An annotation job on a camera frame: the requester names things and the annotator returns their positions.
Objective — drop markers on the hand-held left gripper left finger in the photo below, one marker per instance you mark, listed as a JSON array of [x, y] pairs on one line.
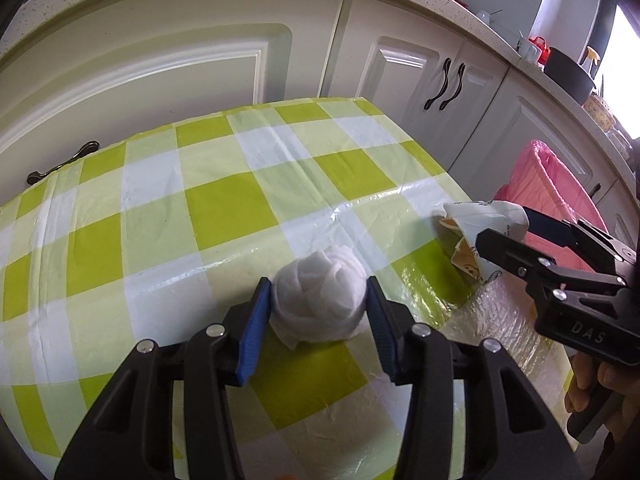
[[255, 325]]

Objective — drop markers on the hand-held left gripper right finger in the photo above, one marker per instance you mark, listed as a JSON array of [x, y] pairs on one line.
[[382, 330]]

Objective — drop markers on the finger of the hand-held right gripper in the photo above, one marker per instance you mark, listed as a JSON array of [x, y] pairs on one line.
[[505, 250], [545, 225]]

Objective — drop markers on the white paper wrapper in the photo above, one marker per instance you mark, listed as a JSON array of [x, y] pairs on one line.
[[480, 220]]

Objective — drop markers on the bin with pink bag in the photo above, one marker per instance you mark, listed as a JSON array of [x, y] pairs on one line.
[[545, 185]]

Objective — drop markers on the white tissue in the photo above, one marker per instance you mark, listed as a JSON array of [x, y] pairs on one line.
[[320, 295]]

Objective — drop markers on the person's right hand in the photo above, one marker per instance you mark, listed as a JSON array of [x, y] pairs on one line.
[[587, 377]]

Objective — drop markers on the yellow patterned bowl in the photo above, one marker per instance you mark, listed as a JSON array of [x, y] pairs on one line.
[[598, 110]]

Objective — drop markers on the green checked tablecloth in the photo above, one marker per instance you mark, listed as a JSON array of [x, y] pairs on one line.
[[200, 200]]

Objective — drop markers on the black cooking pot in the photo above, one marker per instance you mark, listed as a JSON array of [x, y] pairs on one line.
[[570, 77]]

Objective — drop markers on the spray bottle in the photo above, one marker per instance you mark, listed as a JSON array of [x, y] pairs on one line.
[[591, 56]]

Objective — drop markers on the white mug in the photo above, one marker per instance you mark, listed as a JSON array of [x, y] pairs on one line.
[[526, 49]]

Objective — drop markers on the red lidded container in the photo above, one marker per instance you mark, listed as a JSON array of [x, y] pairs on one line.
[[539, 45]]

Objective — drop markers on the window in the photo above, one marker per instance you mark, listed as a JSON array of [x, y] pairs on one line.
[[625, 60]]

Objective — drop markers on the white jar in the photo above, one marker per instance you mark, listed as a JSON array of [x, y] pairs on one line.
[[483, 16]]

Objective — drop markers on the white kitchen cabinet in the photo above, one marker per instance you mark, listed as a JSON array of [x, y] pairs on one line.
[[210, 60]]

